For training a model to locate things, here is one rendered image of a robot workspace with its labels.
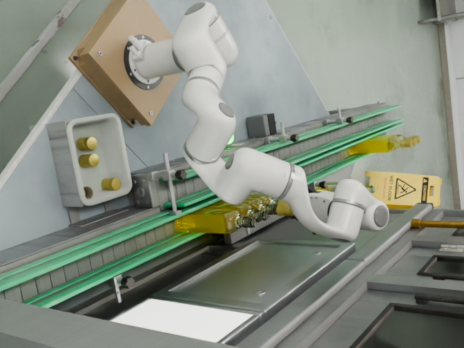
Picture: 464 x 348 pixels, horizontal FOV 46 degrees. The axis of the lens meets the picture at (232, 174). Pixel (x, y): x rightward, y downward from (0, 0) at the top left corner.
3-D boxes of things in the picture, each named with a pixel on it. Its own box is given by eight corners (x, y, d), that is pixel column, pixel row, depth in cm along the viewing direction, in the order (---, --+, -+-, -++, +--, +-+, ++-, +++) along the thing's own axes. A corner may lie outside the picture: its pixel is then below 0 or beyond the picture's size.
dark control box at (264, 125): (248, 138, 210) (266, 136, 205) (244, 117, 209) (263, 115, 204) (259, 134, 217) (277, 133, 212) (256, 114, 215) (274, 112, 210)
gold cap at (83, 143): (75, 138, 144) (85, 137, 142) (85, 137, 147) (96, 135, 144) (77, 152, 145) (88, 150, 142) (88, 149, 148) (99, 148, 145)
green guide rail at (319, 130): (159, 181, 153) (180, 181, 148) (158, 178, 152) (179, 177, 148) (387, 108, 289) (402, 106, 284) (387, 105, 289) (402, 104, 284)
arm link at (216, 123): (175, 103, 130) (159, 143, 120) (196, 61, 121) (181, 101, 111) (226, 127, 133) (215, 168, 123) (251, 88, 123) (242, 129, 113)
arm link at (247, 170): (291, 130, 125) (261, 168, 135) (206, 96, 119) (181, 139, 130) (291, 184, 114) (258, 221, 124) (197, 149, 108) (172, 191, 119)
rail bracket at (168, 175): (153, 215, 150) (187, 215, 143) (142, 155, 148) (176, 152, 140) (161, 212, 153) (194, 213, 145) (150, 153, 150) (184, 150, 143)
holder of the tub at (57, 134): (67, 226, 144) (85, 227, 139) (45, 123, 140) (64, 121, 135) (115, 209, 157) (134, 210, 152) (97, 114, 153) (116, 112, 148)
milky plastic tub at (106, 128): (63, 208, 143) (83, 208, 137) (45, 123, 139) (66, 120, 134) (113, 192, 156) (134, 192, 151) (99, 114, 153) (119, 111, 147)
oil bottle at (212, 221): (175, 232, 158) (234, 235, 145) (172, 213, 157) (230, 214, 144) (188, 226, 162) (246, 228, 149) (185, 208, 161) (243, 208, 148)
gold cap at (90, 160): (76, 155, 145) (87, 155, 142) (87, 152, 147) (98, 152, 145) (79, 168, 145) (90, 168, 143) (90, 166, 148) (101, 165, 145)
